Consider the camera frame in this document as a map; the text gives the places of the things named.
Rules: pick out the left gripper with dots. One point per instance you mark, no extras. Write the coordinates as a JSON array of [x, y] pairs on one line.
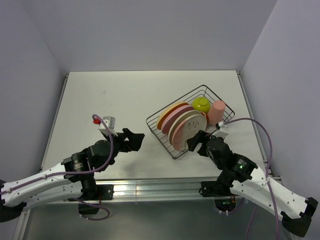
[[134, 142]]

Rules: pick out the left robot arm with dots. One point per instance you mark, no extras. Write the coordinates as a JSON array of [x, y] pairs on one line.
[[73, 178]]

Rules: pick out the aluminium mounting rail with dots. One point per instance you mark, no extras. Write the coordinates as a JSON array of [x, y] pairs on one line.
[[149, 190]]

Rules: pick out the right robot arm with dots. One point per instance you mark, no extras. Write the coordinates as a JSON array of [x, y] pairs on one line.
[[242, 177]]

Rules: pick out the cream yellow floral plate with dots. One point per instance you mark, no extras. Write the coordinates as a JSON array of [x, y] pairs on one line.
[[179, 120]]

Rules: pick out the salmon pink cup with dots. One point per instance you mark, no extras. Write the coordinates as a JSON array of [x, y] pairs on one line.
[[216, 112]]

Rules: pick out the cream pink floral plate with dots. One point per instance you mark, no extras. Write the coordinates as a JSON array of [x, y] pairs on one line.
[[186, 130]]

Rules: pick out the orange black mug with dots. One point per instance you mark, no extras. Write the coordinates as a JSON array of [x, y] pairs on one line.
[[205, 115]]

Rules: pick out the lime green bowl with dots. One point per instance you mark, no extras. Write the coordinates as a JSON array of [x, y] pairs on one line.
[[201, 104]]

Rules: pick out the dark wire dish rack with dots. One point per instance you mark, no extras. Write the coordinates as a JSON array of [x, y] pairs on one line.
[[200, 91]]

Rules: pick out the pink plastic plate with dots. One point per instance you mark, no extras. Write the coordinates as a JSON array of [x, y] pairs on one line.
[[169, 120]]

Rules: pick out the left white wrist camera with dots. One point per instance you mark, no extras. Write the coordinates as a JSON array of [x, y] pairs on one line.
[[106, 124]]

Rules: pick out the yellow plastic plate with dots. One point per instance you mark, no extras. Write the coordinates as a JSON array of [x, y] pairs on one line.
[[168, 111]]

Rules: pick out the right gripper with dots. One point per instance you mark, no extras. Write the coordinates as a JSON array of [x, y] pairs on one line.
[[201, 137]]

